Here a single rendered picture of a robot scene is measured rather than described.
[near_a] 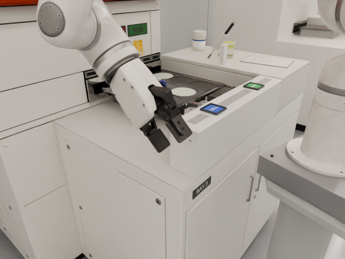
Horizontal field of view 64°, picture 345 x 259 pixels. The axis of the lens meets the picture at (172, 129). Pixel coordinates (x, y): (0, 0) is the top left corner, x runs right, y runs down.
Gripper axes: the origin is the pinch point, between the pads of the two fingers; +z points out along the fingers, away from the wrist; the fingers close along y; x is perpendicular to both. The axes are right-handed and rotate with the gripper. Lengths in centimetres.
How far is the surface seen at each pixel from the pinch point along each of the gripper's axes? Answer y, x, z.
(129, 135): -44.5, 10.3, -6.7
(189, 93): -44, 41, -7
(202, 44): -66, 81, -26
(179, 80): -56, 49, -15
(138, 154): -34.9, 5.9, 0.0
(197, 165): -17.5, 10.7, 10.5
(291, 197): -6.5, 21.1, 29.1
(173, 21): -233, 220, -105
